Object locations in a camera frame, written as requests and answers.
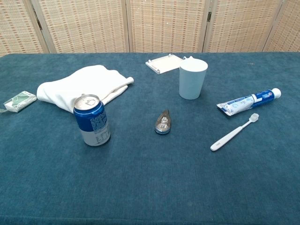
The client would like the blue white toothpaste tube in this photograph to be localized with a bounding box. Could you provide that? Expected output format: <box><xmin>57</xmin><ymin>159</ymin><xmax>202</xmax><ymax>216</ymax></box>
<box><xmin>216</xmin><ymin>88</ymin><xmax>282</xmax><ymax>117</ymax></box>

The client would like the white folded towel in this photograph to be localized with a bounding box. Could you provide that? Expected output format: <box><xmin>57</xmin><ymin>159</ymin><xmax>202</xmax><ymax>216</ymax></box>
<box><xmin>37</xmin><ymin>65</ymin><xmax>135</xmax><ymax>115</ymax></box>

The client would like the green white tissue pack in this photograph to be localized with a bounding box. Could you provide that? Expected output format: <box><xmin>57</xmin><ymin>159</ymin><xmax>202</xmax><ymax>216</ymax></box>
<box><xmin>0</xmin><ymin>90</ymin><xmax>38</xmax><ymax>115</ymax></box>

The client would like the woven bamboo folding screen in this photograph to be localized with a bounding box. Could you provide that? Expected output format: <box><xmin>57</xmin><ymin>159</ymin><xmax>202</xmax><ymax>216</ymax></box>
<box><xmin>0</xmin><ymin>0</ymin><xmax>300</xmax><ymax>58</ymax></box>

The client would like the grey correction tape dispenser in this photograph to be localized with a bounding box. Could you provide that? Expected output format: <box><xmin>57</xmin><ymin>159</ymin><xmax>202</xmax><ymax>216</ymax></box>
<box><xmin>154</xmin><ymin>109</ymin><xmax>172</xmax><ymax>135</ymax></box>

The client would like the blue white soda can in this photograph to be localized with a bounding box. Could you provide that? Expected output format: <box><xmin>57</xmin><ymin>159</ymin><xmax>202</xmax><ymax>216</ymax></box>
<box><xmin>73</xmin><ymin>94</ymin><xmax>111</xmax><ymax>147</ymax></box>

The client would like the white toothbrush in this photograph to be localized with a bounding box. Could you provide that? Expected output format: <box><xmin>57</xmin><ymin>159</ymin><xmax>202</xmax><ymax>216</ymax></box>
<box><xmin>210</xmin><ymin>113</ymin><xmax>260</xmax><ymax>152</ymax></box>

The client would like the white plastic cup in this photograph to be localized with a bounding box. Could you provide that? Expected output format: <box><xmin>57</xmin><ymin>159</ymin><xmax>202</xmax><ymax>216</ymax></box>
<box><xmin>179</xmin><ymin>58</ymin><xmax>209</xmax><ymax>100</ymax></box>

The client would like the white square plastic lid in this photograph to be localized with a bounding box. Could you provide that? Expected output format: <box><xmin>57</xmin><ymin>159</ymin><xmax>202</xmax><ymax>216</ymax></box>
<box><xmin>145</xmin><ymin>53</ymin><xmax>184</xmax><ymax>75</ymax></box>

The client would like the teal tablecloth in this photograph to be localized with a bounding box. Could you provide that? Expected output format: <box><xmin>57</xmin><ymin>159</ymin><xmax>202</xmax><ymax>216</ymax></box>
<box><xmin>0</xmin><ymin>52</ymin><xmax>300</xmax><ymax>225</ymax></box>

